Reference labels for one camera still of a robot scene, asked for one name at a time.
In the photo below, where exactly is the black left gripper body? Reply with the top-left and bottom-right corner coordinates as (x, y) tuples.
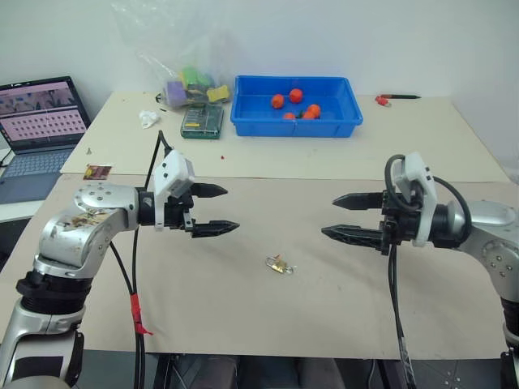
(163, 190), (196, 233)

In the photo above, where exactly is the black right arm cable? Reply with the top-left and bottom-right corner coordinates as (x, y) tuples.
(384, 153), (474, 389)

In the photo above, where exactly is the crumpled white paper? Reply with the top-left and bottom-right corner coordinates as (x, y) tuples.
(138, 109), (161, 130)

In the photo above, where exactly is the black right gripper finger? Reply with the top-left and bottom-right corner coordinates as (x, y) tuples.
(332, 191), (387, 212)
(320, 223), (384, 250)

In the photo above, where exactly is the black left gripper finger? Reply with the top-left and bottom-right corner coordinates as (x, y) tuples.
(190, 182), (229, 200)
(191, 220), (242, 239)

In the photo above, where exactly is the small brass padlock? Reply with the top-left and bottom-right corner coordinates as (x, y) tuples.
(265, 254), (290, 275)

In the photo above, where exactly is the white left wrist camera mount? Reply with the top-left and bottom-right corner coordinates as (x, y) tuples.
(152, 149), (197, 232)

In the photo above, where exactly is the clear bag of colourful items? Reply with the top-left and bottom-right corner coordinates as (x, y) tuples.
(110, 0), (235, 109)

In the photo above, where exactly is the green screwdriver bit box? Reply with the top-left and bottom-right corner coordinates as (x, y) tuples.
(179, 102), (225, 140)

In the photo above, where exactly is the blue plastic bin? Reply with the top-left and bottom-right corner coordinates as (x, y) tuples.
(229, 75), (365, 139)

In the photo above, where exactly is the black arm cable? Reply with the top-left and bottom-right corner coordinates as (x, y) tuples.
(108, 130), (174, 389)
(384, 153), (474, 389)

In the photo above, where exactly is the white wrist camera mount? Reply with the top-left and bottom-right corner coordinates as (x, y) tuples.
(394, 152), (440, 249)
(152, 149), (197, 232)

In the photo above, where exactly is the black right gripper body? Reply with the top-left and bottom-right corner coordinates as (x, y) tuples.
(378, 190), (422, 257)

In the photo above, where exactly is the red tape on cable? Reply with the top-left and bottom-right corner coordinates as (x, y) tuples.
(129, 294), (155, 337)

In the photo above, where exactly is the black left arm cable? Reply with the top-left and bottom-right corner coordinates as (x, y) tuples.
(108, 130), (174, 389)

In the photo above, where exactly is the open grey laptop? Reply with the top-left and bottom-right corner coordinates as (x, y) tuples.
(0, 75), (92, 204)

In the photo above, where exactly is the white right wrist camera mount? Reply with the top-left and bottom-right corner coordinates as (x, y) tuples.
(394, 152), (440, 249)

